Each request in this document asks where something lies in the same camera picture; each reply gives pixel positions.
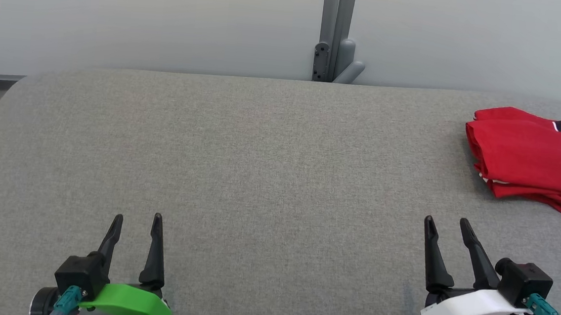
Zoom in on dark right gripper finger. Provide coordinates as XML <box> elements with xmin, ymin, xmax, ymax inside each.
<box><xmin>454</xmin><ymin>217</ymin><xmax>506</xmax><ymax>291</ymax></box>
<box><xmin>418</xmin><ymin>215</ymin><xmax>460</xmax><ymax>295</ymax></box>

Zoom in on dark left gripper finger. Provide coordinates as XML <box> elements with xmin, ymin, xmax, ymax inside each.
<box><xmin>138</xmin><ymin>212</ymin><xmax>171</xmax><ymax>291</ymax></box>
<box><xmin>95</xmin><ymin>212</ymin><xmax>124</xmax><ymax>278</ymax></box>

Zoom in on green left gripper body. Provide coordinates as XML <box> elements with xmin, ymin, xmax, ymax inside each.
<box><xmin>29</xmin><ymin>273</ymin><xmax>175</xmax><ymax>315</ymax></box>

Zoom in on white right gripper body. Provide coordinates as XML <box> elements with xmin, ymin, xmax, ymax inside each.
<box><xmin>420</xmin><ymin>282</ymin><xmax>536</xmax><ymax>315</ymax></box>

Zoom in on red t-shirt with white sleeves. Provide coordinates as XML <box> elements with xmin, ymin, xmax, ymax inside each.
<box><xmin>460</xmin><ymin>103</ymin><xmax>561</xmax><ymax>195</ymax></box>

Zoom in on grey tubular brace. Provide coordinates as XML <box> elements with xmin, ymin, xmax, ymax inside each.
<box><xmin>333</xmin><ymin>37</ymin><xmax>368</xmax><ymax>85</ymax></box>

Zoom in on left cable with teal connector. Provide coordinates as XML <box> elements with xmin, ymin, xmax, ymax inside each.
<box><xmin>46</xmin><ymin>283</ymin><xmax>85</xmax><ymax>315</ymax></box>

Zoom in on dark bracket with screws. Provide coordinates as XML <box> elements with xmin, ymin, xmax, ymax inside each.
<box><xmin>312</xmin><ymin>42</ymin><xmax>332</xmax><ymax>82</ymax></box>

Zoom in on grey metal post bracket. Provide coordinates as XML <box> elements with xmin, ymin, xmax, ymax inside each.
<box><xmin>316</xmin><ymin>0</ymin><xmax>358</xmax><ymax>84</ymax></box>

